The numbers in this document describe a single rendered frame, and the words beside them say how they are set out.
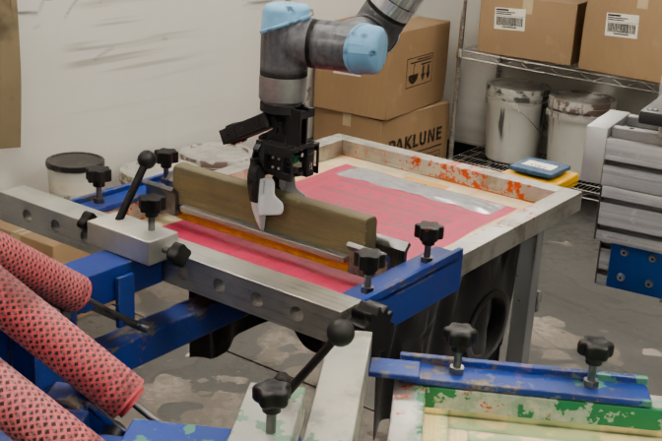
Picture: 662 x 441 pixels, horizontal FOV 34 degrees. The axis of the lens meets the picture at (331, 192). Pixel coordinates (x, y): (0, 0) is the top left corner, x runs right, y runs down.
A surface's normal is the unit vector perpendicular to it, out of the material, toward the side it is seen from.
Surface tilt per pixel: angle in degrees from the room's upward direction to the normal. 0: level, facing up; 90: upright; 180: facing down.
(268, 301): 90
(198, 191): 90
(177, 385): 0
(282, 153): 90
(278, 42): 90
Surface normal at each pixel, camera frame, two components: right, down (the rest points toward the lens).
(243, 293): -0.59, 0.22
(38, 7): 0.80, 0.22
